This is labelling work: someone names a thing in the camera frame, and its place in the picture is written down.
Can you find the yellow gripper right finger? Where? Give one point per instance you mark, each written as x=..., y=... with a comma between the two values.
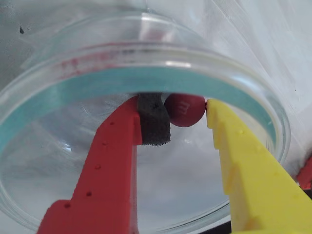
x=256, y=182

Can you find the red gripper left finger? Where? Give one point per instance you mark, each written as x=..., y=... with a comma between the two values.
x=104, y=182

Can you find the red candy pill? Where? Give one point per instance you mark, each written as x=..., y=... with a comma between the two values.
x=185, y=109

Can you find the clear glass bowl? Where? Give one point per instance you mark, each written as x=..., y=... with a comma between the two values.
x=170, y=61

